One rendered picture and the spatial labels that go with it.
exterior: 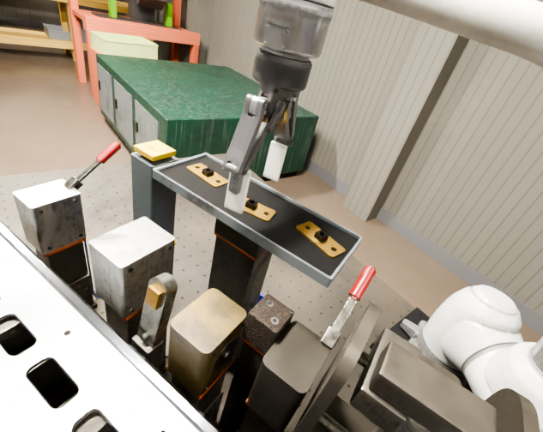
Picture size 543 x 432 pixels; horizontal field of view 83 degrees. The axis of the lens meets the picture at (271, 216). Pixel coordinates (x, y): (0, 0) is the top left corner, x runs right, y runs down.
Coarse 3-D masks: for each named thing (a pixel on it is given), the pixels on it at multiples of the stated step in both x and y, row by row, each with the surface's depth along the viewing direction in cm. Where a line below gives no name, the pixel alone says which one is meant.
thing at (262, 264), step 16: (224, 224) 55; (224, 240) 56; (240, 240) 54; (224, 256) 59; (240, 256) 56; (256, 256) 53; (224, 272) 61; (240, 272) 58; (256, 272) 59; (208, 288) 66; (224, 288) 63; (240, 288) 60; (256, 288) 64; (240, 304) 62; (240, 336) 72
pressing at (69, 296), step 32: (0, 224) 58; (0, 256) 53; (32, 256) 54; (0, 288) 48; (32, 288) 49; (64, 288) 50; (32, 320) 45; (64, 320) 46; (96, 320) 47; (0, 352) 41; (32, 352) 42; (64, 352) 43; (96, 352) 44; (128, 352) 44; (0, 384) 38; (32, 384) 39; (96, 384) 40; (128, 384) 41; (160, 384) 42; (0, 416) 36; (32, 416) 36; (64, 416) 37; (128, 416) 38; (160, 416) 39; (192, 416) 40
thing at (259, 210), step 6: (246, 198) 55; (246, 204) 52; (252, 204) 52; (258, 204) 54; (246, 210) 52; (252, 210) 52; (258, 210) 53; (264, 210) 53; (270, 210) 54; (258, 216) 51; (264, 216) 52; (270, 216) 52
